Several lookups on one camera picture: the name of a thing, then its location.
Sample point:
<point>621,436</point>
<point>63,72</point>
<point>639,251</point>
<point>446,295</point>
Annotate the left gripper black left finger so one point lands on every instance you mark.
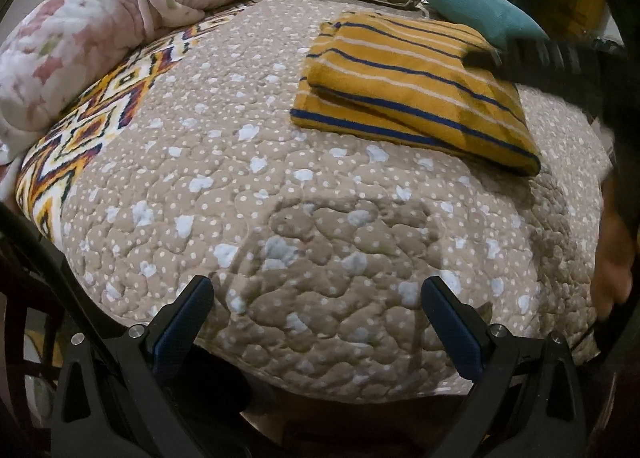
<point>110,402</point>

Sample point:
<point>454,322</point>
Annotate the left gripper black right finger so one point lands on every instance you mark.
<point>524,401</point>

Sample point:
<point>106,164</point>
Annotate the yellow striped fleece garment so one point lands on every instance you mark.
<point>403,80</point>

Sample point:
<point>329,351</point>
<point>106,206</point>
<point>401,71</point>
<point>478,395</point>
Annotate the person's right hand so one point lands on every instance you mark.
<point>612,278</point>

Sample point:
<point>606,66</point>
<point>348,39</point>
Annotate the teal cushion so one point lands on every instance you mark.
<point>498,21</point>

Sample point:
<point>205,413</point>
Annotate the beige polka dot quilt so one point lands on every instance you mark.
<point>318,243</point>

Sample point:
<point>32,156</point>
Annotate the colourful geometric pattern blanket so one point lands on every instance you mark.
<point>97,116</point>

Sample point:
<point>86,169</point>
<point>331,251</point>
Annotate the pink floral duvet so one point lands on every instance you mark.
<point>60,49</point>

